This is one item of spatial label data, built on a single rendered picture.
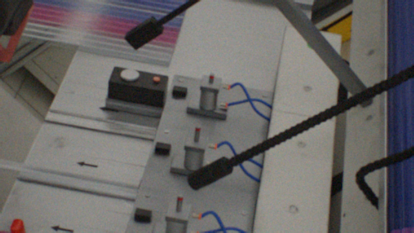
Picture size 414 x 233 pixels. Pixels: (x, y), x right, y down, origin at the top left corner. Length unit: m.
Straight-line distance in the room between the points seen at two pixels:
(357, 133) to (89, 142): 0.34
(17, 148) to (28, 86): 1.09
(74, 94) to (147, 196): 0.27
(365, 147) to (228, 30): 0.42
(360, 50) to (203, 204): 0.32
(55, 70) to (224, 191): 1.67
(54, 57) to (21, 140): 0.96
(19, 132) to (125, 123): 0.53
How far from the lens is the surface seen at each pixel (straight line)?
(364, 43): 1.17
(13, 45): 1.03
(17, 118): 1.68
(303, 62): 1.17
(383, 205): 0.86
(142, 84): 1.15
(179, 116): 1.09
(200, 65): 1.27
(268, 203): 0.97
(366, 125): 1.03
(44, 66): 2.63
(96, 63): 1.26
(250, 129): 1.08
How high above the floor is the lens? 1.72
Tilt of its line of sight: 30 degrees down
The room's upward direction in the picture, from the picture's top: 61 degrees clockwise
